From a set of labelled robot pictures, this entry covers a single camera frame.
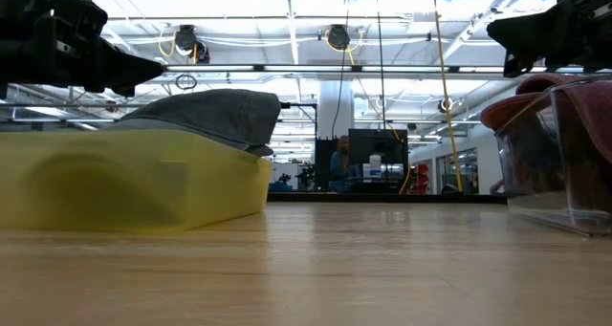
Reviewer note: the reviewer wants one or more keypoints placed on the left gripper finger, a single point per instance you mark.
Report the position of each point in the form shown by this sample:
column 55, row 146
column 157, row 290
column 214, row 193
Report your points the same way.
column 124, row 68
column 122, row 88

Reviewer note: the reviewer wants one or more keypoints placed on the white bottle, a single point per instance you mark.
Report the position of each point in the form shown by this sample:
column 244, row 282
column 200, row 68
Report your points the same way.
column 374, row 168

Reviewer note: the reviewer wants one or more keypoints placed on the person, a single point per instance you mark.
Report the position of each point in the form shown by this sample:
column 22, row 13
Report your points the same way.
column 342, row 161

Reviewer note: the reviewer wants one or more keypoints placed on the clear plastic bin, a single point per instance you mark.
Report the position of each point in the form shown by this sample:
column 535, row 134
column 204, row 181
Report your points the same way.
column 535, row 206

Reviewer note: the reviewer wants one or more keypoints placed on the black metal gantry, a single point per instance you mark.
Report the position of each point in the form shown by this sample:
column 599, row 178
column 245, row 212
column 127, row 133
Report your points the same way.
column 301, row 105

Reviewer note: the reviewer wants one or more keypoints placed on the yellow plastic bin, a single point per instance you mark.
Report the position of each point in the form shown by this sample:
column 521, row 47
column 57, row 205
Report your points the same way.
column 215, row 187

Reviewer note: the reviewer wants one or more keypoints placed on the black monitor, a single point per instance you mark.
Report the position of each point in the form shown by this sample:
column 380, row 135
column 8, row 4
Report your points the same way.
column 378, row 144

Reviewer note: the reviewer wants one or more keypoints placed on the long ceiling light bar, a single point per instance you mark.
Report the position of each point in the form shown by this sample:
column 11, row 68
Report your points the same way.
column 311, row 68

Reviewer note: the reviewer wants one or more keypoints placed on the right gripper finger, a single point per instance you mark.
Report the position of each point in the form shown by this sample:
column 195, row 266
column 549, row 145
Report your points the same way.
column 518, row 62
column 535, row 32

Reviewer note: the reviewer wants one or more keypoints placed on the black aluminium table frame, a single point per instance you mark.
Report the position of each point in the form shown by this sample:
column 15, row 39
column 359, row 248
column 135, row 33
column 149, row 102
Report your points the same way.
column 382, row 198

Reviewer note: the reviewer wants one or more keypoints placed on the dark grey cap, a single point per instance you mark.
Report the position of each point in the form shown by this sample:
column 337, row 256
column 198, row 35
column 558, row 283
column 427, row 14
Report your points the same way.
column 215, row 111

